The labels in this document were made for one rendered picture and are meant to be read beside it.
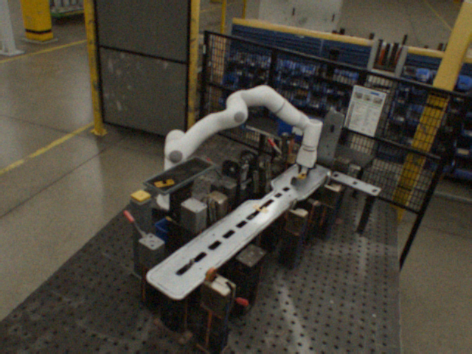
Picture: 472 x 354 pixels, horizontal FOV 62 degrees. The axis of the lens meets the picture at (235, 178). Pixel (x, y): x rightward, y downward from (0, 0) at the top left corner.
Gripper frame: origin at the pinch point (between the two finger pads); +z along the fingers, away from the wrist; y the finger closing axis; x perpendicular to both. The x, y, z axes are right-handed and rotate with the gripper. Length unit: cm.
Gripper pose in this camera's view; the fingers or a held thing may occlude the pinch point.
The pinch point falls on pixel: (304, 171)
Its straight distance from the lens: 235.5
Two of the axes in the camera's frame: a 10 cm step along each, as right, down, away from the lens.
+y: 8.1, 3.7, -4.6
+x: 5.8, -3.6, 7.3
